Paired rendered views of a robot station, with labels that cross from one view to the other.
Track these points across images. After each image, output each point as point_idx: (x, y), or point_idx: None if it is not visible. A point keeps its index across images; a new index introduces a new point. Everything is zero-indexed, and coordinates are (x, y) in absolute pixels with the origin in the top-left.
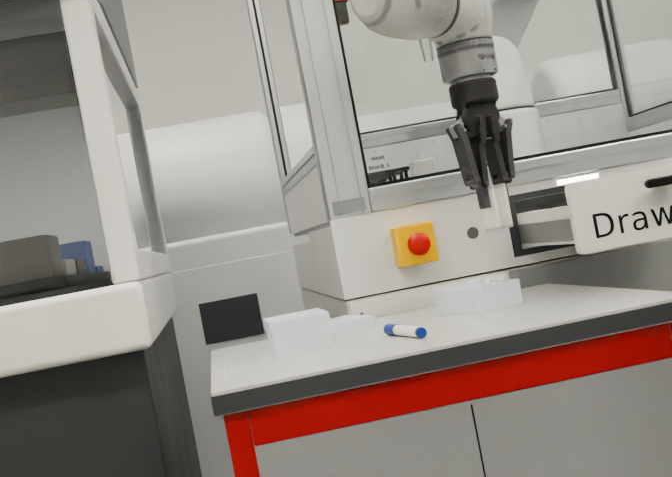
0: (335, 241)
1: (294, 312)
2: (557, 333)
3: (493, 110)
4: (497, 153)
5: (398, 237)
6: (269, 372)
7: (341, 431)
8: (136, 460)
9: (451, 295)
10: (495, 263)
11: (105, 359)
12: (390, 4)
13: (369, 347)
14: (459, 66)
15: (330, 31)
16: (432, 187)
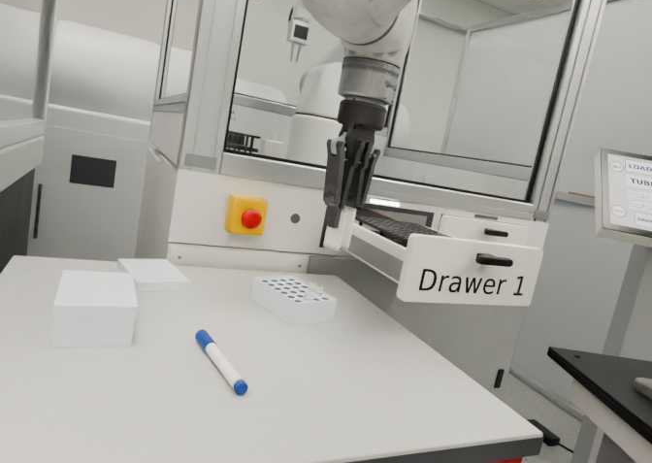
0: (177, 188)
1: (104, 272)
2: (407, 462)
3: (371, 138)
4: (360, 180)
5: (235, 206)
6: (2, 428)
7: None
8: None
9: (270, 292)
10: (303, 248)
11: None
12: None
13: (171, 387)
14: (364, 84)
15: None
16: (277, 171)
